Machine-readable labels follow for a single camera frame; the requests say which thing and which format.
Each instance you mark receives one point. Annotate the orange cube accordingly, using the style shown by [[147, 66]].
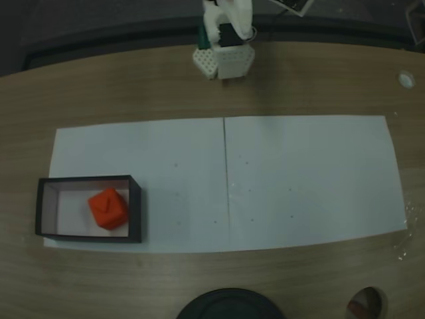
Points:
[[108, 209]]

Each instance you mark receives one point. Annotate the dark open box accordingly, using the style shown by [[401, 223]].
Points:
[[134, 212]]

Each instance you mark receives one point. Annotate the white paper sheet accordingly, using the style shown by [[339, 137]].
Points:
[[186, 186], [315, 182]]

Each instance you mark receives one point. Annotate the green table clamp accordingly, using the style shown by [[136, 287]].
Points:
[[204, 37]]

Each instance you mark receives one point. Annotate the black desk lamp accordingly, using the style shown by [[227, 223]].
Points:
[[229, 305]]

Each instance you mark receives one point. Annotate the small white round cap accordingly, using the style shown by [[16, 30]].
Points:
[[405, 79]]

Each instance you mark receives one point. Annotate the grey metal frame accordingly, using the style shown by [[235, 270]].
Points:
[[416, 23]]

